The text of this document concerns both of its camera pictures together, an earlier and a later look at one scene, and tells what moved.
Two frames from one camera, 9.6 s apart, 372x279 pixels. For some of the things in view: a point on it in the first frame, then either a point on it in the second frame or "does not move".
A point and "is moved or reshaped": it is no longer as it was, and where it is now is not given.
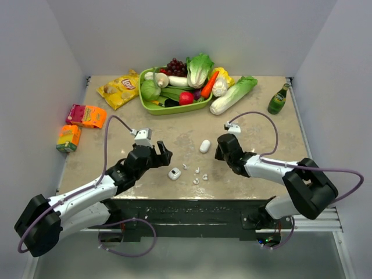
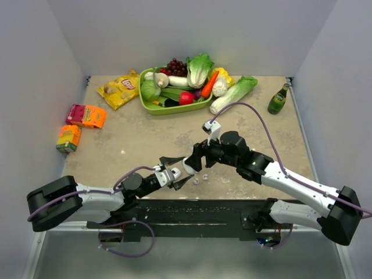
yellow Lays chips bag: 120,90 does not move
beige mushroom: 161,80 does not move
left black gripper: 162,159 to 178,183
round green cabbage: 149,90 does not move
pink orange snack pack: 86,115 does not move
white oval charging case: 204,146 is moved or reshaped
